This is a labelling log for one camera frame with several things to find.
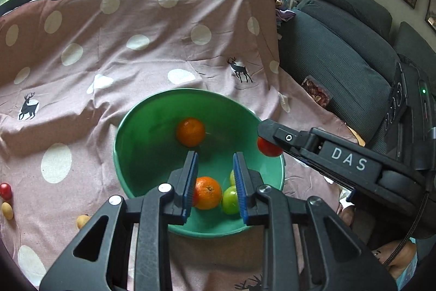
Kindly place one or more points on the light blue cloth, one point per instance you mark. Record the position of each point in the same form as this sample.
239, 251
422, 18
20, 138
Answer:
408, 269

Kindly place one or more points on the person's right hand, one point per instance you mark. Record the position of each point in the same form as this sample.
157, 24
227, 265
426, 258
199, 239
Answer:
391, 255

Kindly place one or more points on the pink dotted deer blanket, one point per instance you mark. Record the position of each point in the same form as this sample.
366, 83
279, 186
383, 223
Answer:
143, 49

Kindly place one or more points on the yellow cherry tomato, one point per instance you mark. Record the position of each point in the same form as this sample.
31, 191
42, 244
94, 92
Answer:
82, 221
7, 211

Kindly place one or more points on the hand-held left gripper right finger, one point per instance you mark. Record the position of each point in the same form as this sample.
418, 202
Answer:
240, 188

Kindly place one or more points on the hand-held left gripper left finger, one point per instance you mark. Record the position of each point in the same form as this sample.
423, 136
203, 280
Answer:
190, 185

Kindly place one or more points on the green bowl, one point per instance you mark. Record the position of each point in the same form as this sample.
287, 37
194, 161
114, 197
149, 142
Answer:
150, 141

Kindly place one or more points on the green round fruit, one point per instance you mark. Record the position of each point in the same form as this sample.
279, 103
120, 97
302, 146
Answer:
231, 201
232, 177

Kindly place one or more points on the clear snack bag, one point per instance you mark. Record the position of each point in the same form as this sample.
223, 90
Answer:
316, 90

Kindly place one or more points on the grey sofa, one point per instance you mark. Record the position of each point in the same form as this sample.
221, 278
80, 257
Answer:
340, 49

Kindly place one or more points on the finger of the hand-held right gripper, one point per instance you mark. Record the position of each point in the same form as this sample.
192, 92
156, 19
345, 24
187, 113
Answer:
289, 137
328, 177

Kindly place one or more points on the purple cloth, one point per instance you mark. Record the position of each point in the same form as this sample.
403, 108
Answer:
285, 13

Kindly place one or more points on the small framed wall picture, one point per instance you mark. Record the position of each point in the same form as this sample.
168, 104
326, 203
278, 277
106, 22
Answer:
431, 6

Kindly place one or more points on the orange mandarin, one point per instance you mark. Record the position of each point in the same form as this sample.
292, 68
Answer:
190, 131
208, 192

